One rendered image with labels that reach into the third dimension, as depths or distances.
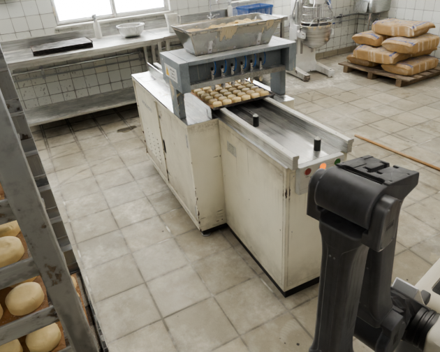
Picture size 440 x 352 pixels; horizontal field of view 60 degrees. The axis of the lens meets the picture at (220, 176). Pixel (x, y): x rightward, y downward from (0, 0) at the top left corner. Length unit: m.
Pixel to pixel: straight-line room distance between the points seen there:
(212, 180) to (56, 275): 1.88
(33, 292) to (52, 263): 0.13
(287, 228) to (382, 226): 1.37
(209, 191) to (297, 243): 0.71
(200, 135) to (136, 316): 1.05
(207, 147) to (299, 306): 1.02
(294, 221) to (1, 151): 1.53
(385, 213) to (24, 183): 0.40
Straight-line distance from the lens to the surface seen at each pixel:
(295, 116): 2.04
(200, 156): 2.23
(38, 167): 0.95
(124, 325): 2.20
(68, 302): 0.56
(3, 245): 0.60
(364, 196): 0.48
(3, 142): 0.44
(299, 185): 1.69
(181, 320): 2.15
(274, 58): 2.38
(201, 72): 2.17
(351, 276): 0.56
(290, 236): 1.87
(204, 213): 2.44
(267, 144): 1.75
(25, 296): 0.65
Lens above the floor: 1.65
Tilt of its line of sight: 31 degrees down
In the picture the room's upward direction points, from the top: 5 degrees counter-clockwise
